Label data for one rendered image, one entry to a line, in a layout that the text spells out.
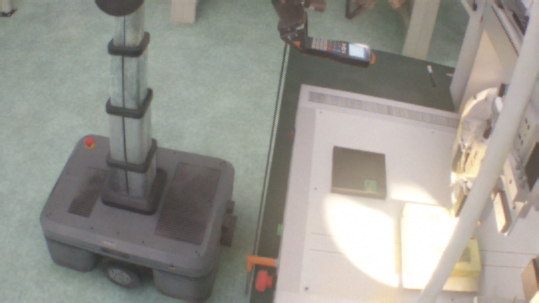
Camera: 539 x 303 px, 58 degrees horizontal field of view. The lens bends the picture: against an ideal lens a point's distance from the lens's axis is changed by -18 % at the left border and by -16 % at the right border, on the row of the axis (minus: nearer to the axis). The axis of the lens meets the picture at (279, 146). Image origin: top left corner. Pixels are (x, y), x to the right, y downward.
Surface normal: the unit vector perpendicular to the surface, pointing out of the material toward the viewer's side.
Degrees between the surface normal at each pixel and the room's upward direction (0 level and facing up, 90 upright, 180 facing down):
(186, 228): 0
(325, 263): 0
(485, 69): 90
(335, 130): 0
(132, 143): 90
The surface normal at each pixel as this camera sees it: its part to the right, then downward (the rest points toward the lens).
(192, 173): 0.12, -0.75
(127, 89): -0.12, 0.63
